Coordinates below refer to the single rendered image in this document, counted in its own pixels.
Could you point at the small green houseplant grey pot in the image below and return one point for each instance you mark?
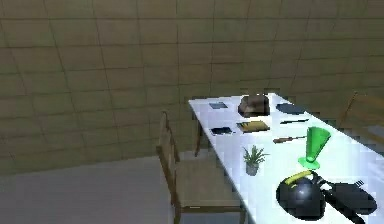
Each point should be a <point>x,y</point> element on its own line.
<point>252,160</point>

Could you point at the brown wooden chair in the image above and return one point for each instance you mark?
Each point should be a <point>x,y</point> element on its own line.
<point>196,180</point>

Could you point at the green cone vase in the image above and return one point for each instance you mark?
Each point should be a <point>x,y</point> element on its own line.
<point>316,141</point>

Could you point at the white table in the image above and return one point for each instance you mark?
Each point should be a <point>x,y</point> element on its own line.
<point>346,156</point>

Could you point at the dark yellow book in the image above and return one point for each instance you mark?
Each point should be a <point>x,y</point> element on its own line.
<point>253,126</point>

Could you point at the black pan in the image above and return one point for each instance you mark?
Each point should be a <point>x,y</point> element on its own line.
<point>353,198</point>

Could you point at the brown box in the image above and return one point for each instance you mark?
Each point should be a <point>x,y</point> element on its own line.
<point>254,105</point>

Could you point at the black knife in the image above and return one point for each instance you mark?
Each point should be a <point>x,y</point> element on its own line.
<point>294,121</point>

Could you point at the dark blue phone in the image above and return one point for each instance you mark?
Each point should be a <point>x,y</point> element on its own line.
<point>221,130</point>

